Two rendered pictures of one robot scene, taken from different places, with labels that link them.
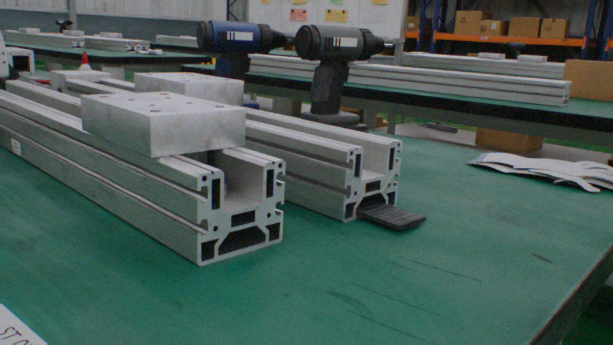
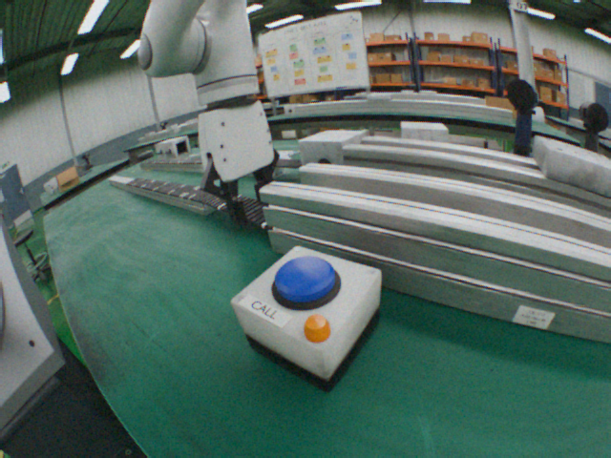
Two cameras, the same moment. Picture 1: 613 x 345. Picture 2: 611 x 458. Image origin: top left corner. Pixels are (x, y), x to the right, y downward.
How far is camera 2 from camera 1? 0.96 m
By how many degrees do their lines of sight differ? 15
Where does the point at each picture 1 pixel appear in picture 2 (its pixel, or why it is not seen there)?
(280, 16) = (288, 85)
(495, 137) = not seen: hidden behind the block
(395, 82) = (420, 110)
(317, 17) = (312, 80)
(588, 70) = (496, 101)
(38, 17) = (144, 130)
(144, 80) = (571, 160)
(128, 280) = not seen: outside the picture
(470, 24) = not seen: hidden behind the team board
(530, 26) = (386, 77)
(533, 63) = (432, 94)
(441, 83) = (449, 110)
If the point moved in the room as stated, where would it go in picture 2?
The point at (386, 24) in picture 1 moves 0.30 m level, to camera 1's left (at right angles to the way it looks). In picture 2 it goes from (358, 79) to (334, 80)
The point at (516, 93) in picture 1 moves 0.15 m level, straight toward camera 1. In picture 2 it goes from (492, 115) to (502, 119)
